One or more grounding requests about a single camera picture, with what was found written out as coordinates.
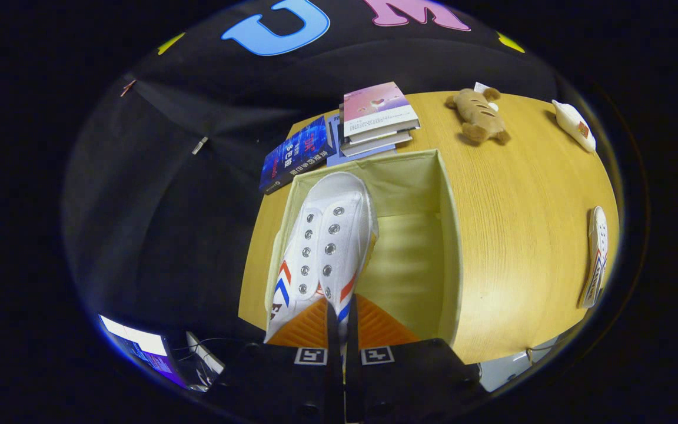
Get black backdrop cloth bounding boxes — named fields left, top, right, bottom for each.
left=62, top=0, right=569, bottom=354

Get dark blue book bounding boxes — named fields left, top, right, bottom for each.
left=260, top=116, right=337, bottom=195

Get white packet red label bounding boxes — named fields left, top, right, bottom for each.
left=553, top=100, right=597, bottom=153

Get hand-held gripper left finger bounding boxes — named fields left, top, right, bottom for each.
left=212, top=297, right=344, bottom=424

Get pink cover book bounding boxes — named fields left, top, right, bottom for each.
left=344, top=82, right=420, bottom=139

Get pale green fabric storage box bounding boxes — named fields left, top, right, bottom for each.
left=267, top=149, right=464, bottom=348

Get lit computer monitor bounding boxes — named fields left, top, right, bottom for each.
left=99, top=315, right=190, bottom=389

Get white desktop device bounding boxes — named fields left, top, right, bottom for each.
left=186, top=332, right=225, bottom=376

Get brown plush toy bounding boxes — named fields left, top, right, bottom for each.
left=445, top=82, right=511, bottom=146

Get white paged book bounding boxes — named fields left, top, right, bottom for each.
left=340, top=128, right=413, bottom=158

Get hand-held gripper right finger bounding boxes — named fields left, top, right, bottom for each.
left=346, top=294, right=481, bottom=424

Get white striped canvas shoe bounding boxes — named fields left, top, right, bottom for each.
left=264, top=172, right=380, bottom=345
left=579, top=206, right=609, bottom=310

